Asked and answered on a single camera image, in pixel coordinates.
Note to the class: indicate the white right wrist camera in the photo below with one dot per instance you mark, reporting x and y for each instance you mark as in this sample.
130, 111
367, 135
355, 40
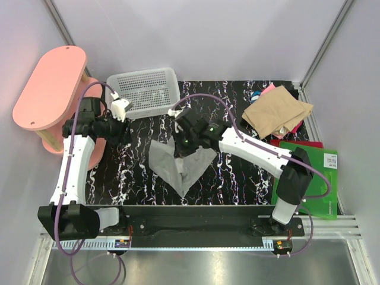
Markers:
174, 113

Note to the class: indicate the aluminium frame rail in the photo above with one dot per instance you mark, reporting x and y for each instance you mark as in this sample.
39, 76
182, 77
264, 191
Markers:
345, 227

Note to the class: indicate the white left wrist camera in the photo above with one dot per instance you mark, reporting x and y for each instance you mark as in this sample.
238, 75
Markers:
119, 107

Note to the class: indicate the red folder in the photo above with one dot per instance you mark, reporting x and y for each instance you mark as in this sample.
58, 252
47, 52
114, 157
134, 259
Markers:
316, 144

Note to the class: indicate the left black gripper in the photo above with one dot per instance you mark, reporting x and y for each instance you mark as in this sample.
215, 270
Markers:
123, 136

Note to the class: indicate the white plastic basket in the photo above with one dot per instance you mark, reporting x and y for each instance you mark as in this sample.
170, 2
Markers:
152, 92

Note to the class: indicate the pink cloth in pile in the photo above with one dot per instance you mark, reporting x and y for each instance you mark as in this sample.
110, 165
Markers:
269, 88

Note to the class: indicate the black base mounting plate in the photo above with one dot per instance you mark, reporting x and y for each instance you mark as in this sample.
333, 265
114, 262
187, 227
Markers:
195, 210

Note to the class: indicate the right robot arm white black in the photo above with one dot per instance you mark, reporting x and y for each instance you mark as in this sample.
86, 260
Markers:
291, 168

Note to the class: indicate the black marble pattern mat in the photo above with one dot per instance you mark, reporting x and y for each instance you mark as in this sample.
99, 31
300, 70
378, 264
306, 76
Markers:
123, 176

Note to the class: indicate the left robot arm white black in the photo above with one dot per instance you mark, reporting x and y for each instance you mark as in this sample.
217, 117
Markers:
67, 217

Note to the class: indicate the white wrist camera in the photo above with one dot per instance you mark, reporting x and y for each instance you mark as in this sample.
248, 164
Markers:
174, 113
119, 107

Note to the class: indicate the white slotted cable duct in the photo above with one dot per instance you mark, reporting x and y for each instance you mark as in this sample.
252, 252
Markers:
144, 244

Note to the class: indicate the tan folded t-shirt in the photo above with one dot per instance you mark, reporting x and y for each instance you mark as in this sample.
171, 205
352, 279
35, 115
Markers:
276, 112

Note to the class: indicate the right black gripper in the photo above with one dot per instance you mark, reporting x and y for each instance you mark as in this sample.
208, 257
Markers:
180, 152

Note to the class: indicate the grey t-shirt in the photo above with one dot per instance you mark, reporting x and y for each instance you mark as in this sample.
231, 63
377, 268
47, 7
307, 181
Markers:
179, 173

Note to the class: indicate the blue white cloth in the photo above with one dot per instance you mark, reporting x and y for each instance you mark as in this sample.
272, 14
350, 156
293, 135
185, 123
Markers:
254, 96

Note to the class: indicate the pink two-tier shelf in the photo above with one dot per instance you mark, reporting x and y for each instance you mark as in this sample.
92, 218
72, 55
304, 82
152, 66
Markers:
51, 95

